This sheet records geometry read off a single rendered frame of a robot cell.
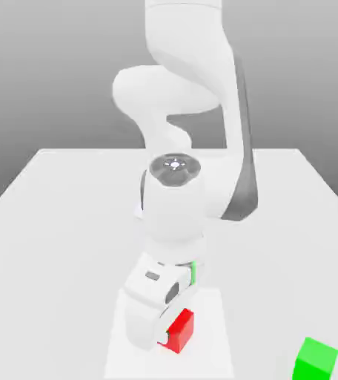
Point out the small red cube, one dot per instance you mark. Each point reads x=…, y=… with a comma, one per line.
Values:
x=182, y=329

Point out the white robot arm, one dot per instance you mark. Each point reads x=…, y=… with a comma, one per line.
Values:
x=183, y=89

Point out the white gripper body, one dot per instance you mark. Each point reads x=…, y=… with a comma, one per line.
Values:
x=141, y=323

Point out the small green cube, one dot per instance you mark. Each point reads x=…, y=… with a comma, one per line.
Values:
x=315, y=360

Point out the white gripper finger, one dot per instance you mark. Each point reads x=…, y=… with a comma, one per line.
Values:
x=162, y=337

